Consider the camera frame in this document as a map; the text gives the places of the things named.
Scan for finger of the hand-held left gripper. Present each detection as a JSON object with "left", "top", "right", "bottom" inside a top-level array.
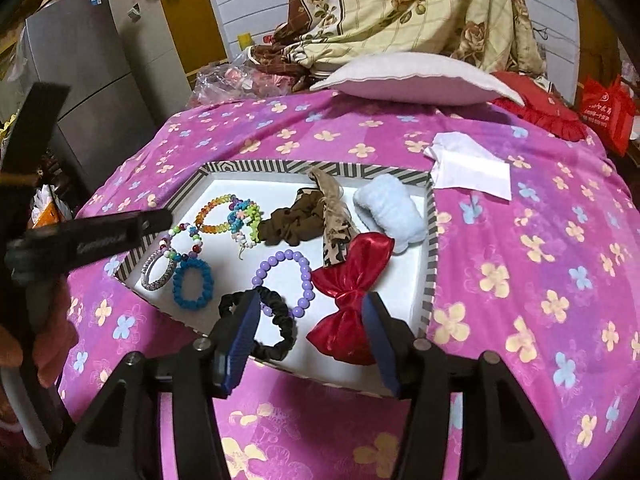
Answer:
[
  {"left": 0, "top": 82, "right": 71, "bottom": 177},
  {"left": 4, "top": 208, "right": 174, "bottom": 286}
]

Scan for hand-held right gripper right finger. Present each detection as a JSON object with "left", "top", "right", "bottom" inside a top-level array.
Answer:
[{"left": 363, "top": 292, "right": 571, "bottom": 480}]

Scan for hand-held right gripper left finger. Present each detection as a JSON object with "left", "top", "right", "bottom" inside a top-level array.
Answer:
[{"left": 50, "top": 290, "right": 262, "bottom": 480}]

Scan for black scrunchie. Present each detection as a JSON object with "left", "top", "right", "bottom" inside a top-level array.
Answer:
[{"left": 218, "top": 287, "right": 298, "bottom": 363}]

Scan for striped rim jewelry tray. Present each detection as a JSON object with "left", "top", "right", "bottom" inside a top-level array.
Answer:
[{"left": 114, "top": 159, "right": 442, "bottom": 397}]

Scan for blue bead bracelet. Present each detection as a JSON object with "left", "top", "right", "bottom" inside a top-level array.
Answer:
[{"left": 172, "top": 257, "right": 214, "bottom": 312}]

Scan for red satin bow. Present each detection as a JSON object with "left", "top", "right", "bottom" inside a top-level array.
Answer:
[{"left": 305, "top": 232, "right": 397, "bottom": 367}]

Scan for purple bead bracelet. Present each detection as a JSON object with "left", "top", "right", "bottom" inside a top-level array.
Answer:
[{"left": 251, "top": 249, "right": 316, "bottom": 319}]

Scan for multicolour pony bead bracelet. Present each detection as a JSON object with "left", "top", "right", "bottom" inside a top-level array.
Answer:
[{"left": 159, "top": 221, "right": 207, "bottom": 263}]

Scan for rainbow translucent bead bracelet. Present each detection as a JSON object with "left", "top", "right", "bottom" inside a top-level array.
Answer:
[{"left": 194, "top": 194, "right": 237, "bottom": 236}]

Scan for leopard print hair bow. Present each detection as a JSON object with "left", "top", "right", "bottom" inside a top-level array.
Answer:
[{"left": 306, "top": 166, "right": 362, "bottom": 269}]

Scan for green cyan flower bracelet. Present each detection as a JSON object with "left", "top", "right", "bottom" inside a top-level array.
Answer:
[{"left": 226, "top": 198, "right": 264, "bottom": 262}]

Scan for brown scrunchie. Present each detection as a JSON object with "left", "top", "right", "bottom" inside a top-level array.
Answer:
[{"left": 261, "top": 186, "right": 327, "bottom": 248}]

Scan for grey refrigerator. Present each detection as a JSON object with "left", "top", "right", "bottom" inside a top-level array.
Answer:
[{"left": 24, "top": 0, "right": 157, "bottom": 197}]

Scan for light blue fluffy hair clip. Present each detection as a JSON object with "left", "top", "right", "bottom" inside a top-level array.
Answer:
[{"left": 352, "top": 175, "right": 427, "bottom": 257}]

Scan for pink floral bedsheet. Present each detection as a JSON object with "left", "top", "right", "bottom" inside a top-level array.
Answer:
[{"left": 57, "top": 91, "right": 640, "bottom": 480}]

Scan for clear plastic bag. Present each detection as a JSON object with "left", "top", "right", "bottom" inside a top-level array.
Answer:
[{"left": 191, "top": 59, "right": 297, "bottom": 109}]

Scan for white paper sheet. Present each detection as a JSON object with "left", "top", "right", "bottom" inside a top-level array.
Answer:
[{"left": 423, "top": 131, "right": 514, "bottom": 202}]

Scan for pale pink pillow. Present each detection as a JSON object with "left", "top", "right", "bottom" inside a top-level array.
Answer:
[{"left": 309, "top": 52, "right": 527, "bottom": 108}]

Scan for red ruffled cushion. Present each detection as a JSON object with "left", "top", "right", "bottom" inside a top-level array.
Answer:
[{"left": 487, "top": 70, "right": 589, "bottom": 142}]

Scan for red gift bag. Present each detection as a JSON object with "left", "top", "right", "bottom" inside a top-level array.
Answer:
[{"left": 579, "top": 75, "right": 637, "bottom": 157}]

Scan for cream floral blanket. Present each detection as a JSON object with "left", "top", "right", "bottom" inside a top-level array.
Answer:
[{"left": 249, "top": 0, "right": 547, "bottom": 80}]

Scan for silver woven bracelet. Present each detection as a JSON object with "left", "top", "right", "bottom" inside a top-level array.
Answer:
[{"left": 140, "top": 251, "right": 177, "bottom": 292}]

